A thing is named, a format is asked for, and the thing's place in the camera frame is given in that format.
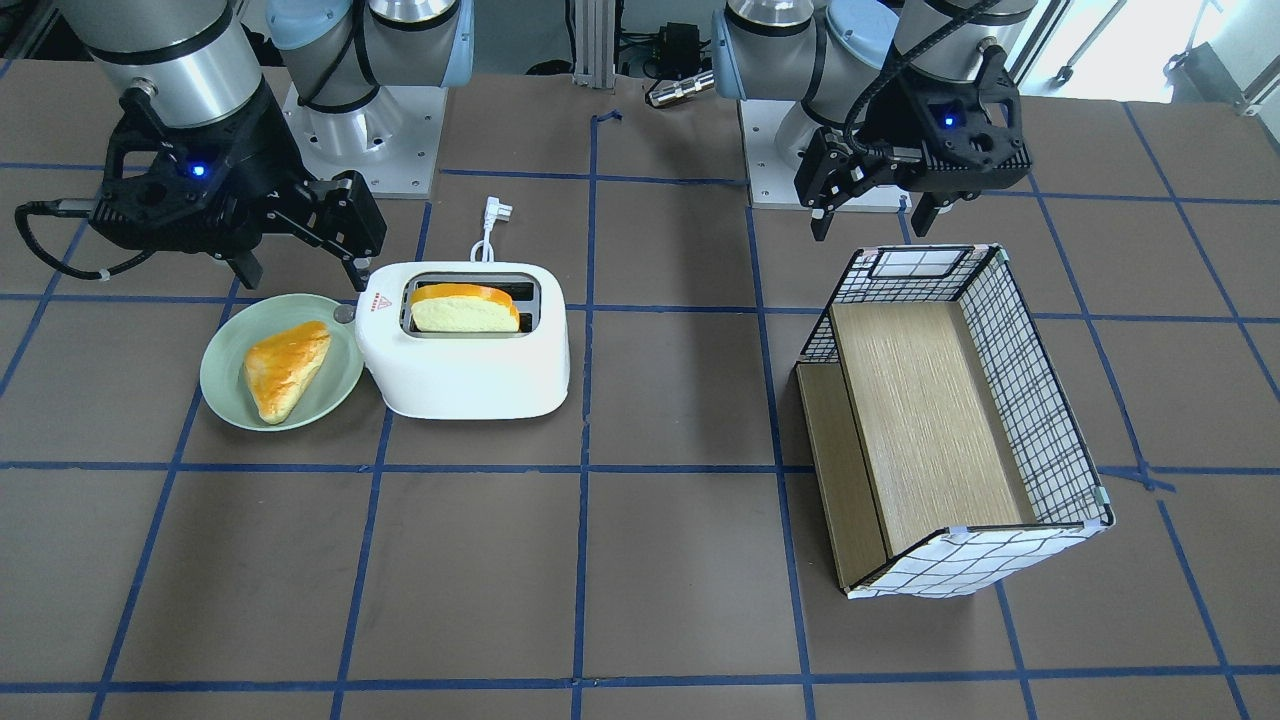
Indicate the black power adapter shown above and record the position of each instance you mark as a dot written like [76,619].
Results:
[677,50]

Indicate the green plate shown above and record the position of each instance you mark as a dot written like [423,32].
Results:
[222,376]

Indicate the aluminium frame post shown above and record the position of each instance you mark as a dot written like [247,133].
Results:
[594,32]

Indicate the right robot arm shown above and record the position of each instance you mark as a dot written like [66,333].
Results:
[198,59]

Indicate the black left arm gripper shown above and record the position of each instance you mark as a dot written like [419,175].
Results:
[882,126]

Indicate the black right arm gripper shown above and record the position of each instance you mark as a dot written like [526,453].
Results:
[262,150]

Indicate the wire basket with wood shelf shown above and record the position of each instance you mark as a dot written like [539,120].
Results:
[946,451]

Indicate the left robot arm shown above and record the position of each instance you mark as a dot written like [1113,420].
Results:
[833,58]

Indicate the white two-slot toaster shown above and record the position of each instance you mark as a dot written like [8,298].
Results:
[465,376]

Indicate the triangular bread on plate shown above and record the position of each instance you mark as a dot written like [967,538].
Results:
[279,369]

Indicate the bread slice in toaster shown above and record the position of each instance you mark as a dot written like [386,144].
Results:
[463,308]

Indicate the silver metal cylinder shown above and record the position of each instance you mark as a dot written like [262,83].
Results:
[668,92]

